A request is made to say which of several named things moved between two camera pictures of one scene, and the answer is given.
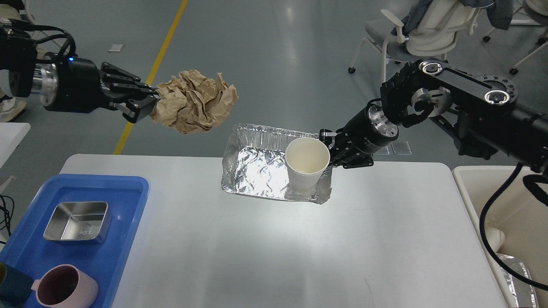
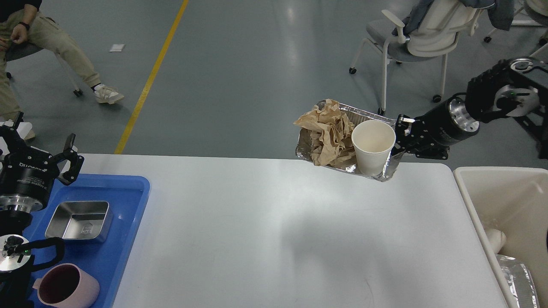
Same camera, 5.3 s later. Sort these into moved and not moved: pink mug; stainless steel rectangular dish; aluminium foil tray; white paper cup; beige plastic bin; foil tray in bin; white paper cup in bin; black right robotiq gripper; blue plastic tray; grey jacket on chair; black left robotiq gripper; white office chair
Moved: aluminium foil tray; white paper cup; black right robotiq gripper; black left robotiq gripper
Not moved: beige plastic bin; foil tray in bin; white office chair; white paper cup in bin; pink mug; stainless steel rectangular dish; blue plastic tray; grey jacket on chair
